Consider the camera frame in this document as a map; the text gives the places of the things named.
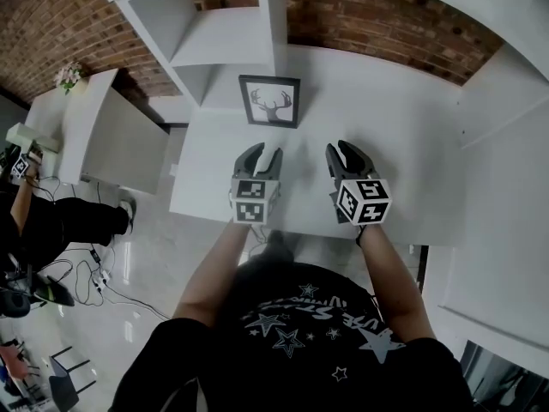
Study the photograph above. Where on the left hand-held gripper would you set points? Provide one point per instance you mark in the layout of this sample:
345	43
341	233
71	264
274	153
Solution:
253	200

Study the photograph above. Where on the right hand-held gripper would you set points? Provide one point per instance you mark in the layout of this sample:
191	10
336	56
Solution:
364	202

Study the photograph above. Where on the black framed deer picture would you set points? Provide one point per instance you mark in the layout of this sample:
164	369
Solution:
270	101

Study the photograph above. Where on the person's right forearm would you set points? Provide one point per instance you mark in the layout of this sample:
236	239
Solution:
399	281

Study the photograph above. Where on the person's left forearm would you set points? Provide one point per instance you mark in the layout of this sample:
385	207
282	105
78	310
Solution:
210	277

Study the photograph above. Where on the white desk with drawers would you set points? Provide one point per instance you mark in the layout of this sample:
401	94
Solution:
386	122

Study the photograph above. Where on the white shelf unit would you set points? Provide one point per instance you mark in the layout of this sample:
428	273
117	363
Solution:
223	28

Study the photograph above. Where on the person's dark trousers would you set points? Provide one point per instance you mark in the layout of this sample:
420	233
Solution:
274	251

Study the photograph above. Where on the white side table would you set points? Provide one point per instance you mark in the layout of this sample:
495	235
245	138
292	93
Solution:
124	140

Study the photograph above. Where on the person's black star-print shirt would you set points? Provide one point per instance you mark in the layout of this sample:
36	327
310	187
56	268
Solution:
296	359

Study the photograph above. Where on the white power strip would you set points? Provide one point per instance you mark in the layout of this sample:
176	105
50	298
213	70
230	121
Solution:
101	281

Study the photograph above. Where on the pink potted flowers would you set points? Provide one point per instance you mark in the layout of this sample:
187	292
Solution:
68	75

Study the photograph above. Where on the green and black bag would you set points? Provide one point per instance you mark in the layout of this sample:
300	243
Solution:
56	292

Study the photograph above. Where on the black framed glass door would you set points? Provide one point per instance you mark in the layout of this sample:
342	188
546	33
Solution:
510	380

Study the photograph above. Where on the black metal-leg chair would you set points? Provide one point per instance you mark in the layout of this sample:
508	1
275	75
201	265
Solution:
64	384

